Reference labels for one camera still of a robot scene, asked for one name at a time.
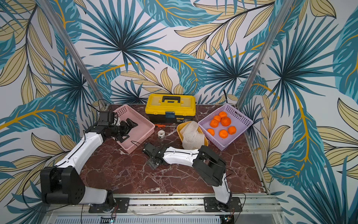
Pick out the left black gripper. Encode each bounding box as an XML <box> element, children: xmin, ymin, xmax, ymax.
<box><xmin>109</xmin><ymin>118</ymin><xmax>138</xmax><ymax>143</ymax></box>

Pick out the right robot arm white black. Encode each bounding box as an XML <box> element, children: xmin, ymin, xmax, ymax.
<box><xmin>143</xmin><ymin>143</ymin><xmax>232</xmax><ymax>204</ymax></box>

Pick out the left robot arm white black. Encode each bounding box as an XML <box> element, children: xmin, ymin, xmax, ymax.
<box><xmin>40</xmin><ymin>119</ymin><xmax>138</xmax><ymax>209</ymax></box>

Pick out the pink plastic basket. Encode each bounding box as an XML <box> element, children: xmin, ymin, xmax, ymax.
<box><xmin>114</xmin><ymin>105</ymin><xmax>155</xmax><ymax>154</ymax></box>

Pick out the white tape roll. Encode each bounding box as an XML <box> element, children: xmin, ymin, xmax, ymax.
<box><xmin>157</xmin><ymin>130</ymin><xmax>166</xmax><ymax>139</ymax></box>

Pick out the yellow black toolbox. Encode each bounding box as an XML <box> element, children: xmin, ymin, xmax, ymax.
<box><xmin>145</xmin><ymin>94</ymin><xmax>196</xmax><ymax>123</ymax></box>

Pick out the yellow oval tray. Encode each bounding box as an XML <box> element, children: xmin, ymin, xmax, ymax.
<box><xmin>176</xmin><ymin>120</ymin><xmax>209</xmax><ymax>149</ymax></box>

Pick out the purple plastic basket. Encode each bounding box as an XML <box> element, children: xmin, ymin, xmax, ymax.
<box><xmin>198</xmin><ymin>104</ymin><xmax>253</xmax><ymax>151</ymax></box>

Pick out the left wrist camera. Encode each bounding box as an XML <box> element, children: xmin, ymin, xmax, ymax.
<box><xmin>97</xmin><ymin>111</ymin><xmax>119</xmax><ymax>126</ymax></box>

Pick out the orange handled screwdriver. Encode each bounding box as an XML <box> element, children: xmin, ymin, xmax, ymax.
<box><xmin>155</xmin><ymin>124</ymin><xmax>176</xmax><ymax>128</ymax></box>

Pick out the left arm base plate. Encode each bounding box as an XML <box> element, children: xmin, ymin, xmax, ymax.
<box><xmin>89</xmin><ymin>197</ymin><xmax>130</xmax><ymax>214</ymax></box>

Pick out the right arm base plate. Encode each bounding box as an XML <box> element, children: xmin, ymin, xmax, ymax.
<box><xmin>203</xmin><ymin>197</ymin><xmax>242</xmax><ymax>213</ymax></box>

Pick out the front aluminium rail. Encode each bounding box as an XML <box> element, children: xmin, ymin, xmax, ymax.
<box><xmin>41</xmin><ymin>193</ymin><xmax>288</xmax><ymax>224</ymax></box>

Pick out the left aluminium frame post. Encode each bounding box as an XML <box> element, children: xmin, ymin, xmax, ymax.
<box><xmin>36</xmin><ymin>1</ymin><xmax>108</xmax><ymax>105</ymax></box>

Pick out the aluminium frame post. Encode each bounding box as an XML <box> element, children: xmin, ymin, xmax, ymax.
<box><xmin>36</xmin><ymin>1</ymin><xmax>108</xmax><ymax>105</ymax></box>
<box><xmin>236</xmin><ymin>0</ymin><xmax>293</xmax><ymax>110</ymax></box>

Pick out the right aluminium frame post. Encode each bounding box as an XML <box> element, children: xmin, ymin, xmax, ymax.
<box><xmin>236</xmin><ymin>0</ymin><xmax>293</xmax><ymax>110</ymax></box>

